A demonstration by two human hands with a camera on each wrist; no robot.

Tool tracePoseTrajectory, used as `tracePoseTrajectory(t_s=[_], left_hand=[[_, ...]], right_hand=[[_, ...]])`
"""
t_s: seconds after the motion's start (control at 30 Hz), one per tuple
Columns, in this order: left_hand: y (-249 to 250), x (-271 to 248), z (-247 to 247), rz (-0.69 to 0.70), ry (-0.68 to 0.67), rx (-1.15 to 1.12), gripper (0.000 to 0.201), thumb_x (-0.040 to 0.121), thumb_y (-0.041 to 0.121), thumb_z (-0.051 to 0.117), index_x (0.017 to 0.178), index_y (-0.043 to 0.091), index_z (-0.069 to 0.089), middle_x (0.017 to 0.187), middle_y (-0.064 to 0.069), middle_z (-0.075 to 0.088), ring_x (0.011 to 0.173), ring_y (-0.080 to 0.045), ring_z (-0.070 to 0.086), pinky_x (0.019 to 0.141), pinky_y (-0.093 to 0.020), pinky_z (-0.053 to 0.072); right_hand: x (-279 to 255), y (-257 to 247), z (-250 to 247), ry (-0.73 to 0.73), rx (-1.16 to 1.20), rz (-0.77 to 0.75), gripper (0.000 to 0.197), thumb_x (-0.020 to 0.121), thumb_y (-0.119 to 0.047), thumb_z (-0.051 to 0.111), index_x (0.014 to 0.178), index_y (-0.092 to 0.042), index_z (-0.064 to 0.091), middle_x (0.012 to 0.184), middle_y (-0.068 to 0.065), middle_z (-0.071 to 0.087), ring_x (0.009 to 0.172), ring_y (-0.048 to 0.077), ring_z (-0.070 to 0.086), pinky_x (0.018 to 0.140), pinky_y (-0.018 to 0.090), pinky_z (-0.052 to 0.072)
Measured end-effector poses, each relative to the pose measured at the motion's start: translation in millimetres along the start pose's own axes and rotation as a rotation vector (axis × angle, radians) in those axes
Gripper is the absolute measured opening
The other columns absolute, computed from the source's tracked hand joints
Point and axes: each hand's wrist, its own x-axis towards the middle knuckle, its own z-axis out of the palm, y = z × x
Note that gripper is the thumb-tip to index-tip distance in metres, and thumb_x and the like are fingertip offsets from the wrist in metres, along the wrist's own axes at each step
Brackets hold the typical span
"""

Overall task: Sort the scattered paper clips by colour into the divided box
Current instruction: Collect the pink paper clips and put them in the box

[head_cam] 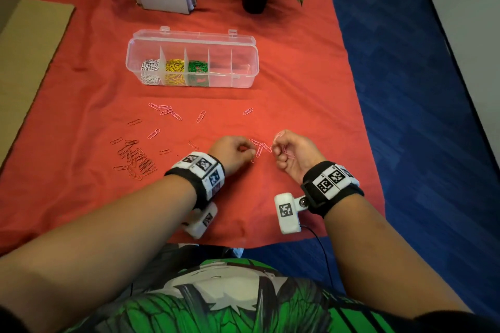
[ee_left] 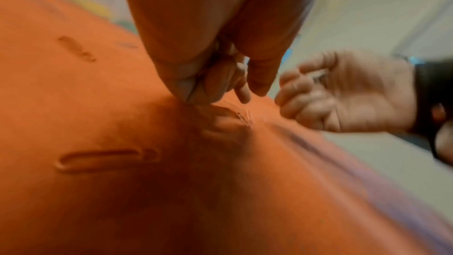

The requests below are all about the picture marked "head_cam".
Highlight pile of green paper clips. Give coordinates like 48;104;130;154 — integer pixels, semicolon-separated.
187;60;209;87

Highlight clear plastic compartment box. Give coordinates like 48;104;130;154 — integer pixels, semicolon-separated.
125;25;260;89

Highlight person's left forearm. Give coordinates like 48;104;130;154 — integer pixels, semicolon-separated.
0;174;197;333

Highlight thin black cable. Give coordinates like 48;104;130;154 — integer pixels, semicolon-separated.
298;224;335;289

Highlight person's left hand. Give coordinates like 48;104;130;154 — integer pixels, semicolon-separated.
209;135;257;178

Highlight small pink clip bunch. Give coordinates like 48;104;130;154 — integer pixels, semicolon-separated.
273;132;296;161

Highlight black white marker wristband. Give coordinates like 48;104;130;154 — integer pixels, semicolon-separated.
301;161;365;219
164;151;226;211

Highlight large brown cardboard box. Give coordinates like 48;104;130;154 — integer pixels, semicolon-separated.
0;0;76;168

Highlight colored paper clips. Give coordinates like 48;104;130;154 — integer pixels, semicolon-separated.
109;101;274;182

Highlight person's right forearm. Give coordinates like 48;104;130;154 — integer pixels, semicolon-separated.
324;194;472;320

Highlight person's right hand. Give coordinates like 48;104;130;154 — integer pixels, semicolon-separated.
272;130;327;185

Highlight pile of yellow paper clips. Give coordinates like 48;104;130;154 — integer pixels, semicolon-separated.
165;58;186;86

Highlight pile of white paper clips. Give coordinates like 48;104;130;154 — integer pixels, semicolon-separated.
140;58;161;86

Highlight red tablecloth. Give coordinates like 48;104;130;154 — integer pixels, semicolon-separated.
0;0;386;255

